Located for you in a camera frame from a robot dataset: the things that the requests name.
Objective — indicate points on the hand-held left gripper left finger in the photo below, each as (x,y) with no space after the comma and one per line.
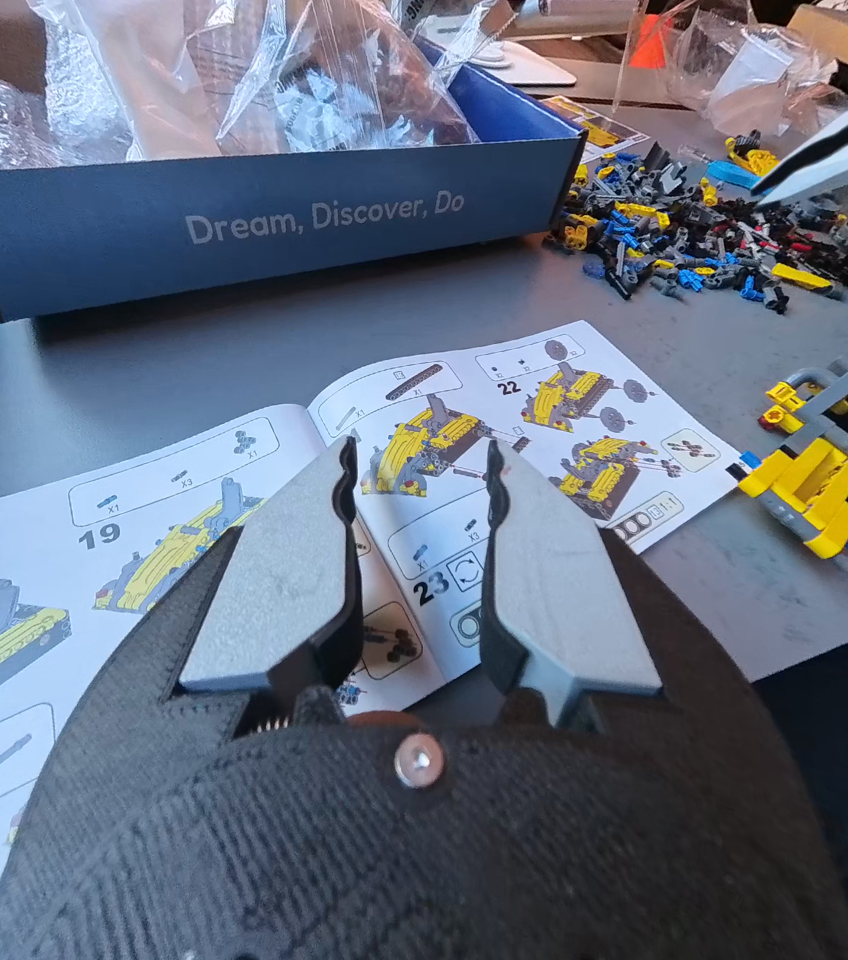
(281,585)

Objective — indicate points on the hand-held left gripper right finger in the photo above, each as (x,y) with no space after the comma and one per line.
(574,600)

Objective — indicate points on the pile of small building pieces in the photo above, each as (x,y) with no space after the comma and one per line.
(693,240)

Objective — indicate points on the grey desk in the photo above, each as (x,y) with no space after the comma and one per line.
(169,360)

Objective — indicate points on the pale adjoining table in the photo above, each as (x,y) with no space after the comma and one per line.
(843,37)

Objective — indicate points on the black gear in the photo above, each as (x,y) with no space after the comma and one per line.
(747,139)

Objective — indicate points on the small yellow curved panel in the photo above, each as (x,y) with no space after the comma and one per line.
(802,276)

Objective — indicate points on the clear plastic bag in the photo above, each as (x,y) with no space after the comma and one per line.
(753,67)

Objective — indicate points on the blue brick separator tool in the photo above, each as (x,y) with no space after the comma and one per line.
(731,172)

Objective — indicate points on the instruction booklet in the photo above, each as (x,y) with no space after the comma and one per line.
(281,450)

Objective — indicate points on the yellow sticker sheet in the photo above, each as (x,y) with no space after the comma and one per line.
(603,127)

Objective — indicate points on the partly built yellow vehicle model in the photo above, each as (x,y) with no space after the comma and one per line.
(806,480)

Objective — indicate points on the pale sign stand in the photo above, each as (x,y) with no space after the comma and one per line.
(536,67)

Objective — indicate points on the blue cardboard kit box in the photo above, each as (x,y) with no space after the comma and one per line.
(169,225)

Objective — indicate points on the clear plastic bags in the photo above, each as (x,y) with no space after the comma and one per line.
(319,75)

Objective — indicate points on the bubble wrap sheet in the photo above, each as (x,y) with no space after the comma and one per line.
(56,90)

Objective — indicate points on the yellow long frame beam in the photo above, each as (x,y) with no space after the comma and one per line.
(757,159)

